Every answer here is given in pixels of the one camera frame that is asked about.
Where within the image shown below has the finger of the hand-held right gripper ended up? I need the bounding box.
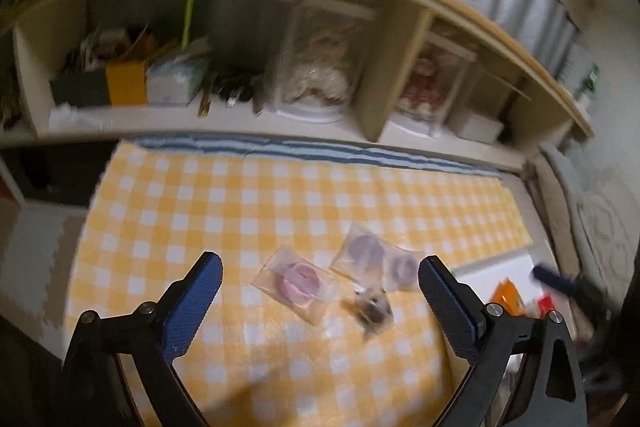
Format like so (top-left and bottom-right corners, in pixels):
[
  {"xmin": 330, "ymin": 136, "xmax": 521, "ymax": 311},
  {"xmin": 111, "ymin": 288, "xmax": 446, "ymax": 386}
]
[{"xmin": 531, "ymin": 263, "xmax": 581, "ymax": 297}]

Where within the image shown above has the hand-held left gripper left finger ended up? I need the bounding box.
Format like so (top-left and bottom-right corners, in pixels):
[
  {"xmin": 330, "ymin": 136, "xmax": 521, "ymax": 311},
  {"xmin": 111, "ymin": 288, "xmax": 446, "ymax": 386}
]
[{"xmin": 60, "ymin": 251, "xmax": 223, "ymax": 427}]

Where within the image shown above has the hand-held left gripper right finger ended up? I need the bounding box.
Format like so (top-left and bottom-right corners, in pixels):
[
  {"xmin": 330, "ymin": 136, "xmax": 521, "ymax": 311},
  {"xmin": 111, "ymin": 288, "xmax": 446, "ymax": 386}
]
[{"xmin": 417, "ymin": 255, "xmax": 588, "ymax": 427}]

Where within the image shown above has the white cardboard box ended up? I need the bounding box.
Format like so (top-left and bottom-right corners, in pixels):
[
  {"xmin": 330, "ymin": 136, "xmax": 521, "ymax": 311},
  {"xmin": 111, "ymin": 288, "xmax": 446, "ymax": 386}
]
[{"xmin": 452, "ymin": 252, "xmax": 581, "ymax": 408}]

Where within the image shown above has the orange snack packet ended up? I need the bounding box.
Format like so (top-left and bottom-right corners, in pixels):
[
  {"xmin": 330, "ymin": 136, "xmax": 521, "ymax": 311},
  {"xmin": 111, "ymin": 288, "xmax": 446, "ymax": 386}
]
[{"xmin": 487, "ymin": 278, "xmax": 528, "ymax": 315}]

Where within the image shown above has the small purple cookie packet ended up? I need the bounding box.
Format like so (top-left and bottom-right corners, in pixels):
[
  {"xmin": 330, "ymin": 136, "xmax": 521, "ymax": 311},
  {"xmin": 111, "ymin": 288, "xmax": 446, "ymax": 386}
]
[{"xmin": 382, "ymin": 247, "xmax": 426, "ymax": 293}]

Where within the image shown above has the small clear candy packet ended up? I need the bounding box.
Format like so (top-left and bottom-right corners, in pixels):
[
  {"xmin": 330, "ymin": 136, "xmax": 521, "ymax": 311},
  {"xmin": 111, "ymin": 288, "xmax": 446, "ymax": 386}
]
[{"xmin": 341, "ymin": 284, "xmax": 396, "ymax": 335}]

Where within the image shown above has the beige cushion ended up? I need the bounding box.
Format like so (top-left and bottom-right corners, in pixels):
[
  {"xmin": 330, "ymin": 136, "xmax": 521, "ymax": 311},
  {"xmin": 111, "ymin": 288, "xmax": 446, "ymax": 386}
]
[{"xmin": 530, "ymin": 142, "xmax": 636, "ymax": 298}]

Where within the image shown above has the large purple cookie packet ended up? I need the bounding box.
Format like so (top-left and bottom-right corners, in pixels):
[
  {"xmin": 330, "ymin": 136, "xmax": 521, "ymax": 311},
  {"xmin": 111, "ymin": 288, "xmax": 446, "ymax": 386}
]
[{"xmin": 330, "ymin": 222, "xmax": 401, "ymax": 283}]

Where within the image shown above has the pink cookie clear packet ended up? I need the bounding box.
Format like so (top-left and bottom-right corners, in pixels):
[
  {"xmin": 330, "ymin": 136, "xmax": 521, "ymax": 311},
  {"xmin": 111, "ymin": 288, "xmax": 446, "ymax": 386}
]
[{"xmin": 251, "ymin": 244, "xmax": 341, "ymax": 325}]

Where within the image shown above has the yellow white checkered tablecloth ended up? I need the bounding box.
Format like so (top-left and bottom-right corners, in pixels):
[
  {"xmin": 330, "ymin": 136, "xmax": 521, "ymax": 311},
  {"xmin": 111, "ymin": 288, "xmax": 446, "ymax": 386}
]
[{"xmin": 67, "ymin": 142, "xmax": 533, "ymax": 427}]

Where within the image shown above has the small white box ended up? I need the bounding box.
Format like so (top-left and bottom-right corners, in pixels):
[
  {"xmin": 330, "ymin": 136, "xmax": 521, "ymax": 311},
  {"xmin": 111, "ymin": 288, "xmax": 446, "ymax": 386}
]
[{"xmin": 457, "ymin": 109, "xmax": 505, "ymax": 145}]

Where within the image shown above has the grey foam floor mat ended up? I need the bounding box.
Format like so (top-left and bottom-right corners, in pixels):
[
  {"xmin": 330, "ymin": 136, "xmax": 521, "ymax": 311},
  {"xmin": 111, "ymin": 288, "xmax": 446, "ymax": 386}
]
[{"xmin": 0, "ymin": 202, "xmax": 88, "ymax": 323}]

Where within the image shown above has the blue striped cloth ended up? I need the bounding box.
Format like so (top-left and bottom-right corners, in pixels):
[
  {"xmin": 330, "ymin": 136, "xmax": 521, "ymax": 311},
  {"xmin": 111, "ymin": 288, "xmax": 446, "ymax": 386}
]
[{"xmin": 127, "ymin": 134, "xmax": 503, "ymax": 178}]

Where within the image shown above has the green white bottle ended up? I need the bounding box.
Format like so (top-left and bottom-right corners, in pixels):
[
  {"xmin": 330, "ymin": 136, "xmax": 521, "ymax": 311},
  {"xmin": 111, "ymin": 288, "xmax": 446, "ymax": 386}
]
[{"xmin": 575, "ymin": 62, "xmax": 601, "ymax": 112}]

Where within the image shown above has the red dress doll case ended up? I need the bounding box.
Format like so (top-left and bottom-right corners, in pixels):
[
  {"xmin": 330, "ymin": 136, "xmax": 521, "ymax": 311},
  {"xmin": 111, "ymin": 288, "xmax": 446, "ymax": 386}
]
[{"xmin": 390, "ymin": 32, "xmax": 481, "ymax": 138}]

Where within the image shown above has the white crumpled paper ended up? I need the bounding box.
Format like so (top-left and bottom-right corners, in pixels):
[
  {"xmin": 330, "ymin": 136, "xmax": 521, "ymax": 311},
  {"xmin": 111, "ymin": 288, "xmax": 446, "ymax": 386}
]
[{"xmin": 47, "ymin": 104, "xmax": 116, "ymax": 130}]

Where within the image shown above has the white green tissue box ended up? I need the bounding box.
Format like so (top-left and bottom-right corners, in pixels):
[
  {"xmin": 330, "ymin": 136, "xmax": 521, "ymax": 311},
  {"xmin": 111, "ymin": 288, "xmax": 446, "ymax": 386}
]
[{"xmin": 145, "ymin": 37, "xmax": 211, "ymax": 108}]

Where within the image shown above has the yellow cardboard box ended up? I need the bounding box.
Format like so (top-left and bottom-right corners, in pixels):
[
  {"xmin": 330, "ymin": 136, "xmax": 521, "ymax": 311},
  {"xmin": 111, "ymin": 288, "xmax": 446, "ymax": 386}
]
[{"xmin": 105, "ymin": 57, "xmax": 151, "ymax": 108}]

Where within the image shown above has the cream wooden shelf unit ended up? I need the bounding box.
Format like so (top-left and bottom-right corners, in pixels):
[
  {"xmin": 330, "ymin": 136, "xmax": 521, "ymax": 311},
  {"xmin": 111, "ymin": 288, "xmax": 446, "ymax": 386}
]
[{"xmin": 0, "ymin": 0, "xmax": 596, "ymax": 172}]

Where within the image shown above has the black box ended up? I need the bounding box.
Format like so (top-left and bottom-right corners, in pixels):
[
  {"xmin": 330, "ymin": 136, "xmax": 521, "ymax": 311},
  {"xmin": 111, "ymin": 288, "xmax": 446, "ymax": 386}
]
[{"xmin": 50, "ymin": 69, "xmax": 111, "ymax": 108}]

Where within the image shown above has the white dress doll case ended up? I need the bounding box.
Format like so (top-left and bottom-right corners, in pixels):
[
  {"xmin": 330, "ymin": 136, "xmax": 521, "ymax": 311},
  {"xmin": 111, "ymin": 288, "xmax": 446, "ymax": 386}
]
[{"xmin": 265, "ymin": 0, "xmax": 376, "ymax": 124}]

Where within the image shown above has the dark cable clutter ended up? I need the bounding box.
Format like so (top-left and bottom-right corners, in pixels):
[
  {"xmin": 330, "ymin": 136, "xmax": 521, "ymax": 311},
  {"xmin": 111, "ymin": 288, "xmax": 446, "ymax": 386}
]
[{"xmin": 200, "ymin": 72, "xmax": 261, "ymax": 115}]

